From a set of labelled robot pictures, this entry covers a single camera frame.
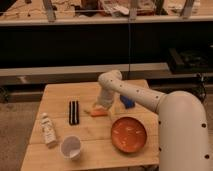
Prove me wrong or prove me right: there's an orange plate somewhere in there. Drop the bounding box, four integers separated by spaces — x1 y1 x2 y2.
111 117 147 153

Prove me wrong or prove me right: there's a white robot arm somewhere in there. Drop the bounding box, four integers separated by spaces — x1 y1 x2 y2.
96 70 211 171

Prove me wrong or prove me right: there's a long metal shelf rail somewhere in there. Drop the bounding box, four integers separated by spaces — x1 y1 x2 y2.
0 63 171 85

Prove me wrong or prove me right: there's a white tube bottle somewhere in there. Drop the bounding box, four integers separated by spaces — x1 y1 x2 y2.
41 113 57 148

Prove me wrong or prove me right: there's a blue sponge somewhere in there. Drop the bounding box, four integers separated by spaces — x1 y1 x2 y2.
120 95 135 109

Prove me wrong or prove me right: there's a wooden table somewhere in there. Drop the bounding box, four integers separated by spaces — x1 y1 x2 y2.
21 82 159 171

